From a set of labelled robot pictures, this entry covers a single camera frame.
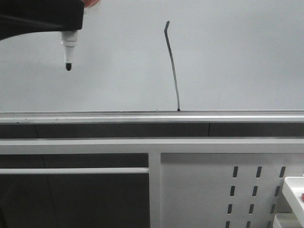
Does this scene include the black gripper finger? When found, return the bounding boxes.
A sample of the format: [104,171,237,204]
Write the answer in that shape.
[0,0,85,40]

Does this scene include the white whiteboard marker black tip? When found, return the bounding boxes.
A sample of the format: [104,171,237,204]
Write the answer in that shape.
[60,30,78,71]

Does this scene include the red round magnet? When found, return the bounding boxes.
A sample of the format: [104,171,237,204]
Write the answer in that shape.
[83,0,100,8]

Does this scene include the white marker tray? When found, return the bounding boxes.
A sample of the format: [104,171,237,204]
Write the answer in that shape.
[282,177,304,227]

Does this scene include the white lower tray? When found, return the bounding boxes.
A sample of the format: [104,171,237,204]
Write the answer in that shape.
[273,213,297,228]

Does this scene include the large whiteboard with aluminium frame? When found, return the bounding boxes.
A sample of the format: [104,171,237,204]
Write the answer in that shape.
[0,0,304,115]

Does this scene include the white metal stand frame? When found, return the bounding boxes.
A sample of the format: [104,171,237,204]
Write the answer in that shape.
[0,138,304,228]

